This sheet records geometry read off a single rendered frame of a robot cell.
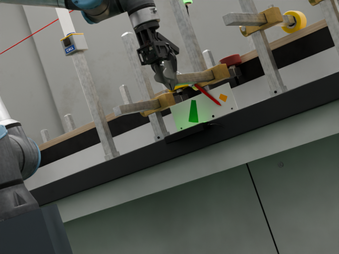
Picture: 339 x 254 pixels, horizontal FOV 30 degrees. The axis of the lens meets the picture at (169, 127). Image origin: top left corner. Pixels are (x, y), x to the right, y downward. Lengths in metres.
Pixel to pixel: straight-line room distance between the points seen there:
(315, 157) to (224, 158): 0.33
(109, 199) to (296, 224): 0.74
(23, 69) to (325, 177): 4.36
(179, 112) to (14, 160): 0.67
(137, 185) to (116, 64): 3.73
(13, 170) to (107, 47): 4.37
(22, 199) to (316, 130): 0.93
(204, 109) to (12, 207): 0.78
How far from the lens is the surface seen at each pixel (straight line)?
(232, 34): 6.16
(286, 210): 2.36
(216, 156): 2.22
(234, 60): 2.29
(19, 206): 1.79
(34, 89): 6.17
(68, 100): 5.98
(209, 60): 3.43
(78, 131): 2.85
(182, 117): 2.24
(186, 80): 2.00
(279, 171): 2.34
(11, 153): 1.85
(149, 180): 2.39
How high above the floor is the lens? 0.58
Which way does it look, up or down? 4 degrees up
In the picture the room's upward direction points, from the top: 19 degrees counter-clockwise
